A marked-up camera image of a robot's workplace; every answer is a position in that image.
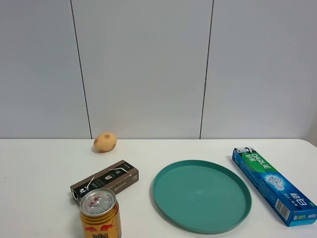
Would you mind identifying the blue Darlie toothpaste box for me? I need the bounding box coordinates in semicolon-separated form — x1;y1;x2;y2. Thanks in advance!
232;147;317;227

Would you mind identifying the yellow potato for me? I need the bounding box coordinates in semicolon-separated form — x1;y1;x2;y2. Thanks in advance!
93;132;117;153

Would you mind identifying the brown coffee capsule box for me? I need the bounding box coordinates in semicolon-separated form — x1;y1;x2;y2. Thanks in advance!
70;160;139;203

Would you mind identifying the teal round plate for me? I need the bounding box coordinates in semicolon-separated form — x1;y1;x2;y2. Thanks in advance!
152;160;252;235

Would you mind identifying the gold Red Bull can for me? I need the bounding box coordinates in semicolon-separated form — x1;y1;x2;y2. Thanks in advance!
79;188;122;238

